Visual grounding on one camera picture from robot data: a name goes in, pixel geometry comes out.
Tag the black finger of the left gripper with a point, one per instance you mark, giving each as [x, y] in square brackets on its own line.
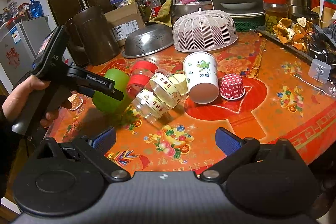
[87, 83]

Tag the silver refrigerator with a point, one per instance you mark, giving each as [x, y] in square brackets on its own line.
[19, 47]

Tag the green plastic cup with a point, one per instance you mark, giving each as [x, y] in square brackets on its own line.
[116, 101]

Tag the brown plastic pitcher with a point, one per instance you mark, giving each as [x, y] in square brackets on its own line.
[91, 38]

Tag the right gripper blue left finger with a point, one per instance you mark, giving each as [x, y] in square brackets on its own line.
[104, 141]

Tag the white paper cup green print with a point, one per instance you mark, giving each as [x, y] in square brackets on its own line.
[200, 69]

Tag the red banded clear cup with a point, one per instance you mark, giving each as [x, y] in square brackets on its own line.
[140, 74]

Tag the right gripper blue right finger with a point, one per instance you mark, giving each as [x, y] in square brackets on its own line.
[227, 142]

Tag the white mesh food cover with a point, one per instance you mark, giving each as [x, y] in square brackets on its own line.
[208, 30]

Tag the clear adhesive wall hook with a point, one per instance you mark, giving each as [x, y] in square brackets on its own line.
[319, 71]

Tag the steel colander bowl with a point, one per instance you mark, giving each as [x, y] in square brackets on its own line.
[148, 40]

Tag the clear HBD cup lower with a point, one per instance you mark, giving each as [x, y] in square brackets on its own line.
[151, 108]

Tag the orange polka dot cupcake liner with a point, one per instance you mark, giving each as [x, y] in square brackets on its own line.
[76, 101]

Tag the glass jar red lid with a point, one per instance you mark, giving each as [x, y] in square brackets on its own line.
[275, 10]

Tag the red label soda bottle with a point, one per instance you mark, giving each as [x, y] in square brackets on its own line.
[155, 7]

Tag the tray of dried orange peels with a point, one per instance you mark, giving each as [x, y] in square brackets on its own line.
[304, 38]

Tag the cardboard box with label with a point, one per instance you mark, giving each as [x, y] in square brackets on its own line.
[124, 20]

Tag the blue water bottle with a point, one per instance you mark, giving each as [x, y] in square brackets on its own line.
[35, 9]

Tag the red polka dot cupcake liner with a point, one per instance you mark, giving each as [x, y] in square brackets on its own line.
[231, 87]

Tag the person's left hand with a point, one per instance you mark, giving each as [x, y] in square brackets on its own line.
[15, 102]

